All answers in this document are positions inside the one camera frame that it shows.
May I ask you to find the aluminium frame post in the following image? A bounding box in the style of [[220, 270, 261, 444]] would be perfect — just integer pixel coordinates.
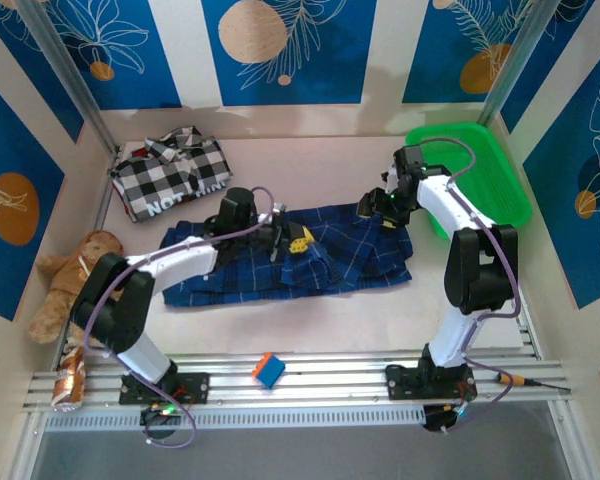
[[15, 0, 120, 157], [468, 0, 564, 149]]

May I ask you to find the white slotted cable duct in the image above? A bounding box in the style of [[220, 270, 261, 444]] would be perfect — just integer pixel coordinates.
[[43, 405, 427, 434]]

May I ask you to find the black-white checkered shirt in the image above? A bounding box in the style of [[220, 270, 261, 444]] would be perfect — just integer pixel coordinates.
[[112, 144, 233, 224]]

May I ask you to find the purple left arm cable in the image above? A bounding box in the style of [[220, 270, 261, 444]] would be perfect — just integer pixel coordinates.
[[83, 185, 276, 449]]

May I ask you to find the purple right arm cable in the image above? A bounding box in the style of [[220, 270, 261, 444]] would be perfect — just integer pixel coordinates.
[[414, 137, 522, 436]]

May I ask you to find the brown teddy bear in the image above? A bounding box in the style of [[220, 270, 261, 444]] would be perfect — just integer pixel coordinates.
[[28, 230, 126, 346]]

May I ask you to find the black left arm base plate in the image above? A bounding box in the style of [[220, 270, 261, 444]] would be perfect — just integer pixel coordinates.
[[118, 370, 211, 406]]

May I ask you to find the orange snack packet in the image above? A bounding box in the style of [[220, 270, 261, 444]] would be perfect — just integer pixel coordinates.
[[51, 347, 87, 414]]

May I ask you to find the green plastic basket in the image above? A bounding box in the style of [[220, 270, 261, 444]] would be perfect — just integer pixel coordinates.
[[404, 122, 534, 237]]

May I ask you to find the blue plaid long sleeve shirt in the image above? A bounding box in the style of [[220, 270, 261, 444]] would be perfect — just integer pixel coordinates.
[[159, 202, 414, 309]]

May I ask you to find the black electronics board with LED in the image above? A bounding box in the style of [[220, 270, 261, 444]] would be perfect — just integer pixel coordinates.
[[138, 403, 184, 427], [422, 402, 474, 435]]

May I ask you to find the black white checkered shirt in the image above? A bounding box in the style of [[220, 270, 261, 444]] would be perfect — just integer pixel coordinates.
[[110, 124, 231, 221]]

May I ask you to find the orange-handled screwdriver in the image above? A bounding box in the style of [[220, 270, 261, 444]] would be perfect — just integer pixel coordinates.
[[496, 372, 572, 392]]

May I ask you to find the orange blue block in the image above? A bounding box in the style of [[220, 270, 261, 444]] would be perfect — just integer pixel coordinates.
[[252, 352, 287, 390]]

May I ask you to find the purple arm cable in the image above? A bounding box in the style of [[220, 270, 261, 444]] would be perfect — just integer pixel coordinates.
[[83, 185, 276, 449], [414, 137, 522, 436]]

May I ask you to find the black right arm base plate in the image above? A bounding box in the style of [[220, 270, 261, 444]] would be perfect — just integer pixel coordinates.
[[384, 363, 479, 402]]

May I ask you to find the aluminium mounting rail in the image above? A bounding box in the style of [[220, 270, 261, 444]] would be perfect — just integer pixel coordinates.
[[22, 351, 572, 414]]

